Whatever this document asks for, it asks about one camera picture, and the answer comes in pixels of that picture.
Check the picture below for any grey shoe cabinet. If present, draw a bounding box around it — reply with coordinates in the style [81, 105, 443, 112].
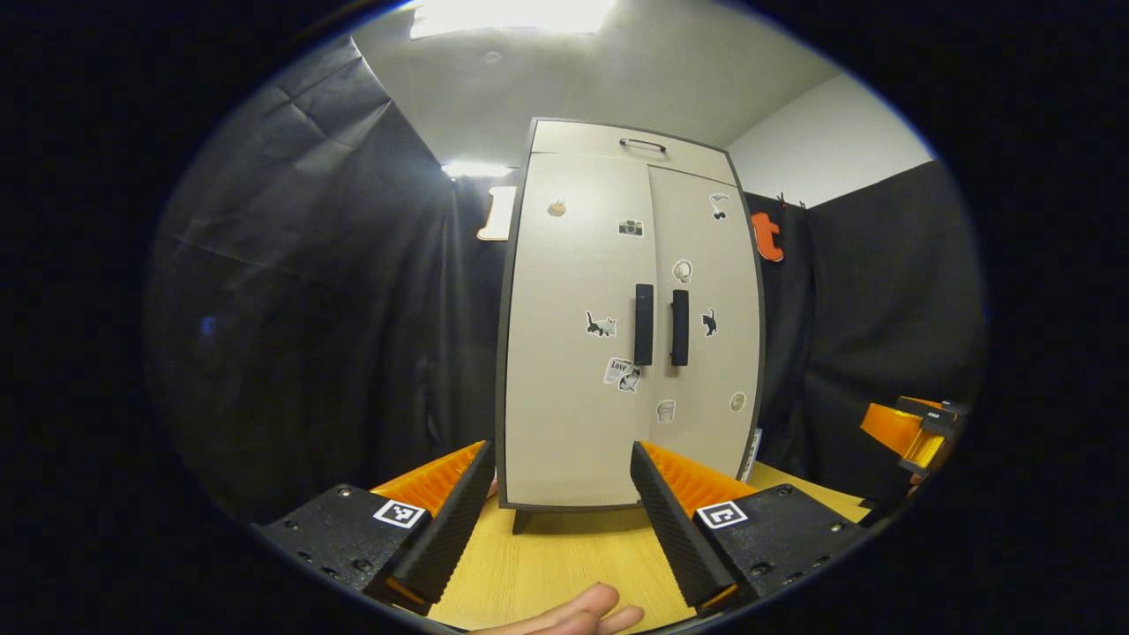
[494, 117, 766, 535]

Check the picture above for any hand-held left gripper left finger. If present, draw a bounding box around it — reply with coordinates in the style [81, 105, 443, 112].
[251, 441, 497, 616]

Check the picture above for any beige cabinet drawer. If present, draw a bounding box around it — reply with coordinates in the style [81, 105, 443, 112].
[529, 119, 737, 186]

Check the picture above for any grey cabinet door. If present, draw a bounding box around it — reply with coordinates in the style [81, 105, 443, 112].
[503, 152, 658, 508]
[647, 166, 764, 482]

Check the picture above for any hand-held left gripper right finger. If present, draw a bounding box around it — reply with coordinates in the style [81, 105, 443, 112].
[629, 441, 870, 618]

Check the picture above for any black door handle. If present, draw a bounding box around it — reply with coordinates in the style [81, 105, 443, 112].
[633, 283, 655, 367]
[670, 289, 691, 367]

